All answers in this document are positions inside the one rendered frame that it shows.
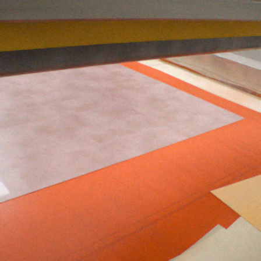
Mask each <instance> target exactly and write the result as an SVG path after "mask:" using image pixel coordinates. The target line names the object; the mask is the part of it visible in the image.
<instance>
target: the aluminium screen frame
mask: <svg viewBox="0 0 261 261"><path fill-rule="evenodd" d="M160 60H163V61H166V62H168V63H171V64H173V65H176V66H179V67H181V68H184V69H187V70H190V71H192V72H195V73H197V74H200V75H202V76H205V77H208V78H211V79H213V80H216V81H218V82H221V83H224V84H226V85H228V86H231V87H234V88H236V89H238V90H242V91H244V92H247V93H249V94H252V95H254V96H257V97H259V98H261V62H259V61H255V60H252V59H249V58H245V57H242V56H240V55H236V54H233V53H230V52H225V53H219V54H204V55H195V56H189V57H179V58H164V59H160Z"/></svg>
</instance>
